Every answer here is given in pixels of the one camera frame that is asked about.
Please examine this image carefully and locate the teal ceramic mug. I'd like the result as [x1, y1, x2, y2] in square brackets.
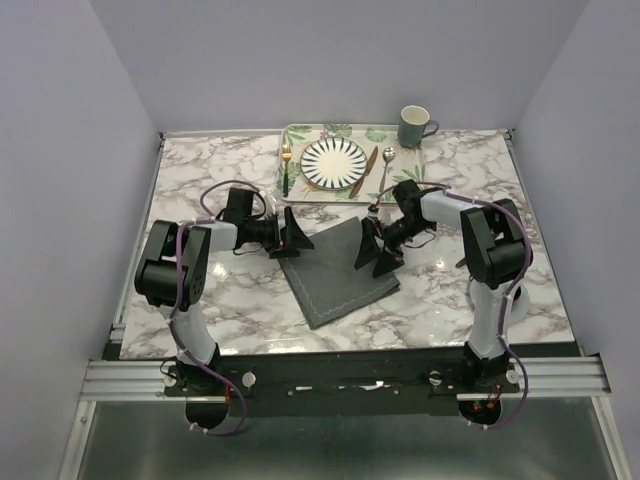
[397, 105, 440, 149]

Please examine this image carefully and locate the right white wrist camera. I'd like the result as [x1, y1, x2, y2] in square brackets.
[367, 204, 381, 224]

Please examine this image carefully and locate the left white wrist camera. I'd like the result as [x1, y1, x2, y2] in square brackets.
[265, 195, 279, 216]

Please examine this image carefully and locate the striped white plate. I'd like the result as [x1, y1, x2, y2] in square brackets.
[299, 137, 368, 190]

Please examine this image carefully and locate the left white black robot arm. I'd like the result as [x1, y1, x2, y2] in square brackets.
[134, 181, 314, 395]

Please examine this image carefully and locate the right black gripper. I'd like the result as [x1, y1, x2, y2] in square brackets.
[355, 216, 434, 279]

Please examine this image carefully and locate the gold green-handled fork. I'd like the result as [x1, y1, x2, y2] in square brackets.
[282, 143, 292, 197]

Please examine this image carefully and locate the bronze knife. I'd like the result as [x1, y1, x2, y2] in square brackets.
[348, 146, 379, 199]

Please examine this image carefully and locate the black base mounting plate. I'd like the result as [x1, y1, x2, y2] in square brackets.
[164, 347, 520, 418]

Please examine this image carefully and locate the floral serving tray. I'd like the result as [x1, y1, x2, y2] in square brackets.
[277, 123, 435, 204]

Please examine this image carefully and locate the small white saucer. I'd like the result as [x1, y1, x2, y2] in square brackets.
[505, 286, 530, 329]

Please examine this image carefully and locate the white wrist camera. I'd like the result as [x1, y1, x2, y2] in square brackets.
[367, 204, 381, 224]
[265, 195, 279, 216]

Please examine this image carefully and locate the silver spoon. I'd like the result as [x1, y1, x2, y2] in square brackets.
[379, 147, 396, 195]

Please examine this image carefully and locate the aluminium frame rail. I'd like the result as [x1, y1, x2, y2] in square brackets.
[80, 357, 611, 403]

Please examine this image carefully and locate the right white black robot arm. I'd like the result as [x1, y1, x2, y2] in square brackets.
[354, 180, 533, 392]

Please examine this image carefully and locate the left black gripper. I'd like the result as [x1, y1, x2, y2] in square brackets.
[245, 206, 314, 258]

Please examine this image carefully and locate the grey cloth napkin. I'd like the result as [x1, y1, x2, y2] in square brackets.
[279, 217, 400, 330]

